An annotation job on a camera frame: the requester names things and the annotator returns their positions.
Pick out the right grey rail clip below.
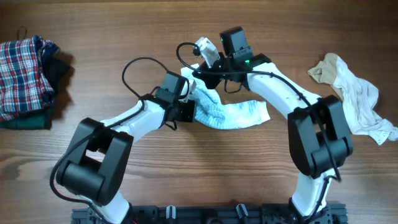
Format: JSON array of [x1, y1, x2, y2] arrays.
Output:
[[236, 203, 248, 219]]

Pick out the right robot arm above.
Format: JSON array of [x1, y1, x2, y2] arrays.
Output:
[[192, 26, 353, 223]]

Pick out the beige and white baby shirt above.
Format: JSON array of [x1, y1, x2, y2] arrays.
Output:
[[308, 53, 397, 145]]

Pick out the red plaid folded garment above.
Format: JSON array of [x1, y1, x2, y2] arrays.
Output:
[[1, 35, 59, 121]]

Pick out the dark green folded garment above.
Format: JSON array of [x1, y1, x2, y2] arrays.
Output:
[[1, 106, 54, 130]]

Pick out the right black camera cable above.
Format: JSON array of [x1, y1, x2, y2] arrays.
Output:
[[175, 42, 342, 222]]

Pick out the navy dark folded garment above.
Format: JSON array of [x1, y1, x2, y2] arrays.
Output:
[[32, 35, 70, 105]]

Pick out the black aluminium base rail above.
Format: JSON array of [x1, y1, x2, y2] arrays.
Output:
[[70, 203, 348, 224]]

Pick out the grey rail clip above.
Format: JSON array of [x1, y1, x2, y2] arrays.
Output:
[[165, 205, 177, 220], [236, 203, 248, 219]]

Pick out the left black camera cable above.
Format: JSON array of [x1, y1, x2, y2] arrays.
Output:
[[49, 57, 190, 224]]

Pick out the black camera cable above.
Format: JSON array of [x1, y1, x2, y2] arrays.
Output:
[[49, 57, 190, 224], [175, 42, 342, 222]]

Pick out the light blue striped baby pants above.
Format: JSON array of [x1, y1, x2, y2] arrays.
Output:
[[180, 67, 271, 130]]

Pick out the left grey rail clip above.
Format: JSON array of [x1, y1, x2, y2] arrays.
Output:
[[165, 205, 177, 220]]

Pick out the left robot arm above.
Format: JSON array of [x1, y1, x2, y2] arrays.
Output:
[[50, 72, 196, 223]]

